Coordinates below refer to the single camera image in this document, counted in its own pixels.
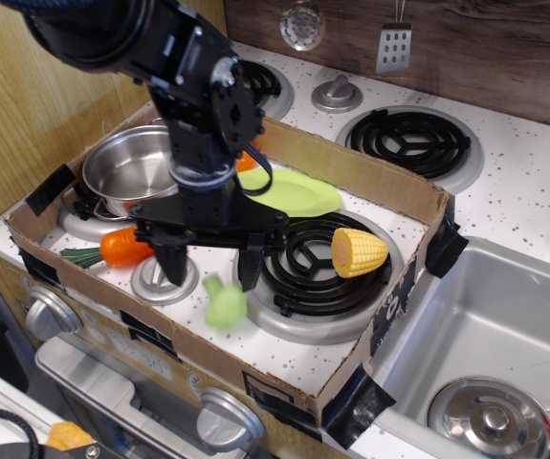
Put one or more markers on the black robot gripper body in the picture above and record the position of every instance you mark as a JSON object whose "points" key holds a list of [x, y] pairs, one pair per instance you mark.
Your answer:
{"points": [[221, 218]]}

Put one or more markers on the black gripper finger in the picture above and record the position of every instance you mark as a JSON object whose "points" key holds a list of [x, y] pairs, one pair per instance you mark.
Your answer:
{"points": [[173, 261], [251, 260]]}

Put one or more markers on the light green toy broccoli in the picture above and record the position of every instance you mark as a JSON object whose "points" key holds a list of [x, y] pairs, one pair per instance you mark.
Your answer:
{"points": [[227, 302]]}

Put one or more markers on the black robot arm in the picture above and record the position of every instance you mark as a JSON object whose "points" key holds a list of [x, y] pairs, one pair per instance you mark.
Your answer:
{"points": [[197, 86]]}

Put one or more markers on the stainless steel pan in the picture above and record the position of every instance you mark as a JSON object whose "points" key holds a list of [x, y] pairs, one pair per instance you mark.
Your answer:
{"points": [[130, 167]]}

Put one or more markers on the front silver stove knob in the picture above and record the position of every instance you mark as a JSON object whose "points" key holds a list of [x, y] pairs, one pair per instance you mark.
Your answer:
{"points": [[149, 283]]}

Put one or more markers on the silver stove knob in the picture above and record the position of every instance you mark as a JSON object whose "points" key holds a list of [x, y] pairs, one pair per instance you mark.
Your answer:
{"points": [[149, 283], [337, 96]]}

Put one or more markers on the long orange toy carrot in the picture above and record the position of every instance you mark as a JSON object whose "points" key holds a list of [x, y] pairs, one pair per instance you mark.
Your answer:
{"points": [[116, 249]]}

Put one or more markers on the short orange toy carrot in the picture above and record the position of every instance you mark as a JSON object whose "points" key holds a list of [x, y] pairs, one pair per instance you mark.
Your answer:
{"points": [[245, 162]]}

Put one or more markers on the front right black burner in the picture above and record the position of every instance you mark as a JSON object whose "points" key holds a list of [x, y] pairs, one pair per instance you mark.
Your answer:
{"points": [[300, 298]]}

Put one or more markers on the light green plastic plate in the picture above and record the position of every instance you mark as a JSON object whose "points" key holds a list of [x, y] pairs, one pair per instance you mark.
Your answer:
{"points": [[290, 192]]}

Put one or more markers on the front left burner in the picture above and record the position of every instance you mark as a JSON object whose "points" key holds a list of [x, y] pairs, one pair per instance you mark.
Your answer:
{"points": [[85, 216]]}

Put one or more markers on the yellow toy corn cob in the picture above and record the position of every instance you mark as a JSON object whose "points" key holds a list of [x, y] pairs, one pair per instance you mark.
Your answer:
{"points": [[356, 252]]}

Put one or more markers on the left oven knob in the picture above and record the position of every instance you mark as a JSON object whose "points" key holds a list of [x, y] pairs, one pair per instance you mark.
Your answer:
{"points": [[49, 315]]}

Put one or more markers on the oven knob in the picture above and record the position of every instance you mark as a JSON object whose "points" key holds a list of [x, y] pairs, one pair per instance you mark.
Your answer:
{"points": [[49, 315], [224, 423]]}

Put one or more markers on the brown cardboard fence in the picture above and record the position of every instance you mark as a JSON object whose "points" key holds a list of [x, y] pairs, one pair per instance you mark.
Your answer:
{"points": [[344, 401]]}

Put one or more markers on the right oven knob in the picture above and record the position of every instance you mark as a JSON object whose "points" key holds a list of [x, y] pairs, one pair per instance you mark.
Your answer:
{"points": [[224, 423]]}

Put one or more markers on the back silver stove knob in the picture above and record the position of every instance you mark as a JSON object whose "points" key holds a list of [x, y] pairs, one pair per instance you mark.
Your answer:
{"points": [[337, 96]]}

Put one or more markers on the hanging metal strainer ladle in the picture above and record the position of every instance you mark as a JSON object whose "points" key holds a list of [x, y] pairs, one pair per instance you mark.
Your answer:
{"points": [[302, 25]]}

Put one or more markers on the orange yellow object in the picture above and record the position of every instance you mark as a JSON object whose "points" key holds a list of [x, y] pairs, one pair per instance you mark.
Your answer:
{"points": [[67, 435]]}

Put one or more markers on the back right black burner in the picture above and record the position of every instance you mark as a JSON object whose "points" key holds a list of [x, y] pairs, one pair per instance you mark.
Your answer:
{"points": [[423, 140]]}

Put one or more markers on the hanging metal slotted spatula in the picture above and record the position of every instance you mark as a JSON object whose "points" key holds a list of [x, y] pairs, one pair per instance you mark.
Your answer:
{"points": [[394, 46]]}

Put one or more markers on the silver toy sink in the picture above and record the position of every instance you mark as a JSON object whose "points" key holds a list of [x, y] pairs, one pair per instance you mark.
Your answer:
{"points": [[489, 316]]}

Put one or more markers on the steel pot lid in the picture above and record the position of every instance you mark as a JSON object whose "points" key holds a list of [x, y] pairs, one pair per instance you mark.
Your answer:
{"points": [[491, 417]]}

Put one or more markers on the silver oven door handle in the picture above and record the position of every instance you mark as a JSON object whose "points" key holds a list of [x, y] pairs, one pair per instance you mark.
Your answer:
{"points": [[132, 414]]}

